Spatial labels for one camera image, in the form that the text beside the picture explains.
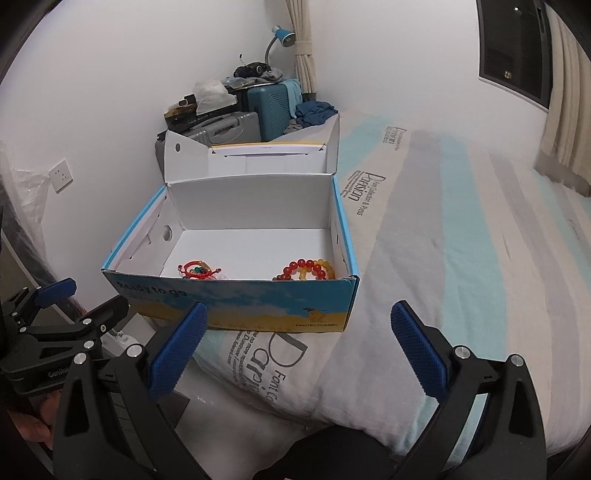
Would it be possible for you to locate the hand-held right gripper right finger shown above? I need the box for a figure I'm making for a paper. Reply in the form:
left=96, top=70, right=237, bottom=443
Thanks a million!
left=390, top=300, right=548, bottom=480

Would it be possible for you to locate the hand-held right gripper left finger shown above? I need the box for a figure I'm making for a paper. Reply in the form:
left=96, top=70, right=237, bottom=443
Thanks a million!
left=48, top=301, right=208, bottom=480

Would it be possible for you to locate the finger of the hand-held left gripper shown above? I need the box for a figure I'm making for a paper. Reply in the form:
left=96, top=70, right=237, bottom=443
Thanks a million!
left=9, top=278, right=77, bottom=324
left=23, top=295, right=130, bottom=352

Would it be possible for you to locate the red string bracelet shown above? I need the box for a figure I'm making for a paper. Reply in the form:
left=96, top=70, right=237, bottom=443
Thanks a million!
left=178, top=261, right=222, bottom=280

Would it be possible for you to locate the red bead bracelet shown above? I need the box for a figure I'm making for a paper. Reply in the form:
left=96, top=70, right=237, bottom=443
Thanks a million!
left=283, top=258, right=335, bottom=281

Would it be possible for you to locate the blue and yellow cardboard box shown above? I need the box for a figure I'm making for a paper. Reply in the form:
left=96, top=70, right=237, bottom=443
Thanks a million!
left=102, top=113, right=360, bottom=333

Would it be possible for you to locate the person's left hand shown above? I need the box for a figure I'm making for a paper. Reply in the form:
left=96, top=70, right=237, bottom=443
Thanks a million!
left=9, top=391, right=60, bottom=449

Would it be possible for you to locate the stack of dark boxes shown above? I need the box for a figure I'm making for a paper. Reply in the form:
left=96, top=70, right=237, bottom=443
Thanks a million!
left=164, top=95, right=199, bottom=127

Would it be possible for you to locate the grey suitcase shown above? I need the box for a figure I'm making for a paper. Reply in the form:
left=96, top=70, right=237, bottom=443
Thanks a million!
left=154, top=111, right=262, bottom=181

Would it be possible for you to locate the white plastic bag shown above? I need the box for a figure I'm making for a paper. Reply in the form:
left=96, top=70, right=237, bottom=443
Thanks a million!
left=191, top=78, right=234, bottom=114

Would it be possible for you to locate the blue clothes pile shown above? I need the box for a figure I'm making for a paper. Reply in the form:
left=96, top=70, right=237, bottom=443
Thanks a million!
left=295, top=100, right=338, bottom=127

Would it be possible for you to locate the teal suitcase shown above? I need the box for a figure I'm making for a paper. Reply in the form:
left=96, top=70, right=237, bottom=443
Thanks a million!
left=247, top=79, right=303, bottom=141

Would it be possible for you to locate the loose beige curtain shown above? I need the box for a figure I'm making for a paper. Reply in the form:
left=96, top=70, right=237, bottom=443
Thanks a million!
left=533, top=0, right=591, bottom=197

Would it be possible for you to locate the dark clothes pile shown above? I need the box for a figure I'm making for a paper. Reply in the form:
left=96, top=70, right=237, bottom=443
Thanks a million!
left=233, top=61, right=284, bottom=84

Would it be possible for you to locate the tied beige curtain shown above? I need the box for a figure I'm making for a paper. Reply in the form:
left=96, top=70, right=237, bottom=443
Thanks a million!
left=285, top=0, right=319, bottom=100

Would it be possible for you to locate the dark window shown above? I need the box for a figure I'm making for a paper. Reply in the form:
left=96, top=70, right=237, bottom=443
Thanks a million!
left=475, top=0, right=555, bottom=109

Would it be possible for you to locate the blue desk lamp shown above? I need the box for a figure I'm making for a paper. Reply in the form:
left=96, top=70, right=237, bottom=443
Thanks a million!
left=264, top=25, right=296, bottom=68

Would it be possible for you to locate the white wall socket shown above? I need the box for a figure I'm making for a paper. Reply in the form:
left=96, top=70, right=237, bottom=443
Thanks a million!
left=48, top=159, right=75, bottom=192

